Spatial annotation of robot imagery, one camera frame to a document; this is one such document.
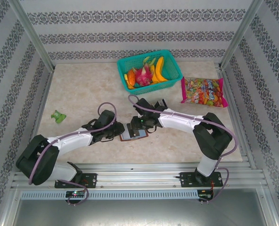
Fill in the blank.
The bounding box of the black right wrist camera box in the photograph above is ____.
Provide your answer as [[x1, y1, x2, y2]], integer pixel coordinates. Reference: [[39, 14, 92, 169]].
[[136, 98, 155, 113]]

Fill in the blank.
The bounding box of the aluminium mounting rail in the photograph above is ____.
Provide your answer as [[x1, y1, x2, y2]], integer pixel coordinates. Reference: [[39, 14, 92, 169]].
[[11, 161, 268, 192]]

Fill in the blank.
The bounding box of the fruit chewy candy bag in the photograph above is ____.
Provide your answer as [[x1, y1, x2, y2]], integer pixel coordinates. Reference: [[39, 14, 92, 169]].
[[180, 76, 229, 109]]

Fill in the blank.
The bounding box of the teal plastic basket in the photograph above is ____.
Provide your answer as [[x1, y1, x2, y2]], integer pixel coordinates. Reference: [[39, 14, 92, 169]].
[[116, 48, 183, 97]]

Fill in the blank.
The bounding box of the aluminium frame post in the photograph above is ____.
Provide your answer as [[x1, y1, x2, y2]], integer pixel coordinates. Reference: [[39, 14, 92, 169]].
[[218, 0, 264, 69], [7, 0, 56, 72]]

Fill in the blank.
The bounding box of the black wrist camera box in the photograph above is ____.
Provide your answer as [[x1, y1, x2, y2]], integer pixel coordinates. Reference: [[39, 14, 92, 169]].
[[98, 110, 118, 126], [136, 98, 155, 113]]

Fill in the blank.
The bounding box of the small green toy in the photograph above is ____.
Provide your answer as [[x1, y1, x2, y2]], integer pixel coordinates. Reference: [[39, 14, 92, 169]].
[[50, 110, 67, 124]]

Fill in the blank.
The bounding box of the orange striped fruit toy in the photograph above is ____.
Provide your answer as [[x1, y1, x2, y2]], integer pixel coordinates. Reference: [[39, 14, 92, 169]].
[[126, 68, 137, 88]]

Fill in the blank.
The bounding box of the pink dragon fruit toy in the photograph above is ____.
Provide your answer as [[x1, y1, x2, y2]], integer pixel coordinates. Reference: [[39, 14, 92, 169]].
[[134, 65, 154, 87]]

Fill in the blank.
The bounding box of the small circuit board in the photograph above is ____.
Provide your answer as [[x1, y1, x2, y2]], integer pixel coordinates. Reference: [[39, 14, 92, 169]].
[[66, 191, 86, 199]]

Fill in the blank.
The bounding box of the slotted grey cable duct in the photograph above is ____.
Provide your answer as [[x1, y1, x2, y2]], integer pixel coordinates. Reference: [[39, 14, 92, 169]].
[[20, 189, 260, 201]]

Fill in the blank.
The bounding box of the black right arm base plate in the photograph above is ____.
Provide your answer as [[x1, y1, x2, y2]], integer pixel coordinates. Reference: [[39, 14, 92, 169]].
[[180, 171, 223, 188]]

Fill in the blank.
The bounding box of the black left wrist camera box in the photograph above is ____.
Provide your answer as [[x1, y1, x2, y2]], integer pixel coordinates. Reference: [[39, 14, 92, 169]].
[[98, 110, 118, 126]]

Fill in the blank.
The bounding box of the brown leather card holder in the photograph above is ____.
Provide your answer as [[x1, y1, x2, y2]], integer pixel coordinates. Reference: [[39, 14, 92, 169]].
[[119, 123, 149, 142]]

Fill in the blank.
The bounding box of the yellow banana toy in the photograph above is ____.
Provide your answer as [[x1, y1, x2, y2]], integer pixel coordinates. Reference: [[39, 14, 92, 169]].
[[149, 66, 159, 84]]

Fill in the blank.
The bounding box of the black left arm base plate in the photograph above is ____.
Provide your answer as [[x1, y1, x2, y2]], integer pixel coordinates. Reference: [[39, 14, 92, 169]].
[[54, 173, 98, 189]]

